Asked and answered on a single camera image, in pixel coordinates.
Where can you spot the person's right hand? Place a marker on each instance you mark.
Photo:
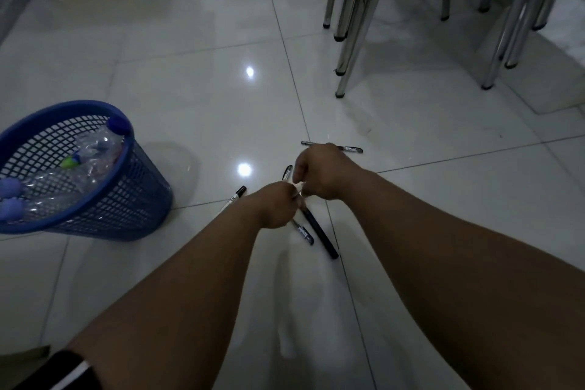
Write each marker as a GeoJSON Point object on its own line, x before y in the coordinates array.
{"type": "Point", "coordinates": [328, 171]}

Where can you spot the black sleeve with white stripe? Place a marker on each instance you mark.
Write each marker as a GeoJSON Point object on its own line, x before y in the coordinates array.
{"type": "Point", "coordinates": [64, 373]}

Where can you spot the white pen with black cap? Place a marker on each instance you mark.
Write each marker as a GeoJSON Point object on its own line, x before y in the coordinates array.
{"type": "Point", "coordinates": [236, 196]}

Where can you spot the black pen with label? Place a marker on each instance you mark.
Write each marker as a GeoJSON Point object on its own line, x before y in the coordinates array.
{"type": "Point", "coordinates": [352, 149]}

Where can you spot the person's right forearm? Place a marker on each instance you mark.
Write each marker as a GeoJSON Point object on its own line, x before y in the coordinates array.
{"type": "Point", "coordinates": [457, 275]}

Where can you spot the long black pen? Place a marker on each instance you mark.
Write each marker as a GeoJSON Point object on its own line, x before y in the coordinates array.
{"type": "Point", "coordinates": [322, 235]}

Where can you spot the clear pen with black grip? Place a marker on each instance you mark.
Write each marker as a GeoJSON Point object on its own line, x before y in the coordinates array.
{"type": "Point", "coordinates": [305, 234]}

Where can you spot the green yellow plastic piece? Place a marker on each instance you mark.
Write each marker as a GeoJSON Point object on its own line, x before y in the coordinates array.
{"type": "Point", "coordinates": [71, 160]}

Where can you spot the person's left fingers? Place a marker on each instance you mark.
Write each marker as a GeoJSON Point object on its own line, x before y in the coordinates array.
{"type": "Point", "coordinates": [296, 206]}

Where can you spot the person's left forearm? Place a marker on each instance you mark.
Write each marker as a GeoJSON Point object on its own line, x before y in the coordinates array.
{"type": "Point", "coordinates": [183, 303]}

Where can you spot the person's left hand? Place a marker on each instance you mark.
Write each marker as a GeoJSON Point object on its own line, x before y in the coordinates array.
{"type": "Point", "coordinates": [274, 204]}

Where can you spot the person's right fingers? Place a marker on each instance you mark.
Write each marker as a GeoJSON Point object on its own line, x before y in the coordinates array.
{"type": "Point", "coordinates": [299, 177]}

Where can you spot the stack of metal chairs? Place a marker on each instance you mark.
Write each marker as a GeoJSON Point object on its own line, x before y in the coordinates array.
{"type": "Point", "coordinates": [361, 15]}

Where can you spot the clear pen with black cap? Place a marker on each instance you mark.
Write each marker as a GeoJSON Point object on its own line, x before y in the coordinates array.
{"type": "Point", "coordinates": [287, 172]}

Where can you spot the crushed clear plastic bottle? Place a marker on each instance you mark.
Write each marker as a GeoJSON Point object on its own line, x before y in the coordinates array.
{"type": "Point", "coordinates": [98, 145]}
{"type": "Point", "coordinates": [41, 184]}
{"type": "Point", "coordinates": [36, 209]}

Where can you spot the blue mesh waste basket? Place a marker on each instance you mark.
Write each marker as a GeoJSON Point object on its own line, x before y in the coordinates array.
{"type": "Point", "coordinates": [123, 202]}

